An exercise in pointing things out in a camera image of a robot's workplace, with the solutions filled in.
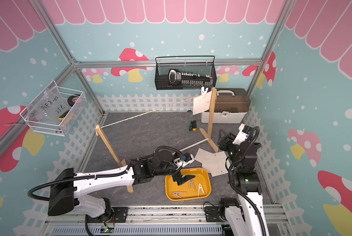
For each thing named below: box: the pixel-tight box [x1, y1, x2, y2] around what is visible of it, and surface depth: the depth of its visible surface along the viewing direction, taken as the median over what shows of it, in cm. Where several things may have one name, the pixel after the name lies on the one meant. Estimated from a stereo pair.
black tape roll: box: [67, 95, 80, 107], surface depth 82 cm
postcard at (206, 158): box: [194, 147, 218, 167], surface depth 97 cm
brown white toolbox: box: [200, 88, 251, 124], surface depth 105 cm
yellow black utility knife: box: [58, 110, 70, 120], surface depth 67 cm
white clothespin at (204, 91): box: [201, 86, 209, 98], surface depth 67 cm
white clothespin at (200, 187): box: [198, 182, 205, 197], surface depth 83 cm
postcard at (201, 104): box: [192, 90, 212, 116], surface depth 74 cm
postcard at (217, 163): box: [206, 150, 229, 177], surface depth 94 cm
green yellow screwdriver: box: [188, 119, 198, 132], surface depth 111 cm
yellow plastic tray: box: [165, 167, 212, 202], surface depth 83 cm
